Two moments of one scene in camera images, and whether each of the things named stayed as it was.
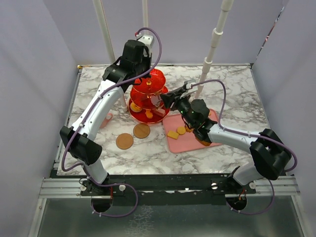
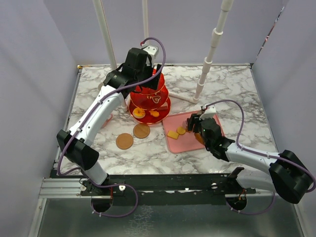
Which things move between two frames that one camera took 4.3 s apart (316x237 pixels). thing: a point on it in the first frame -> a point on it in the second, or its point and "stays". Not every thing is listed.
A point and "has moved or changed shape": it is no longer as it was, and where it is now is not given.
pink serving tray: [187, 141] stays
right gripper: [173, 97] -> [193, 119]
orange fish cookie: [148, 114] -> [154, 113]
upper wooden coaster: [141, 130] stays
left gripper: [147, 60] -> [152, 83]
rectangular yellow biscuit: [173, 134] stays
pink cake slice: [160, 112] has moved or changed shape
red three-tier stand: [141, 109] stays
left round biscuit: [180, 130] stays
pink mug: [107, 118] stays
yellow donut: [135, 108] -> [138, 113]
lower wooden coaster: [124, 141] stays
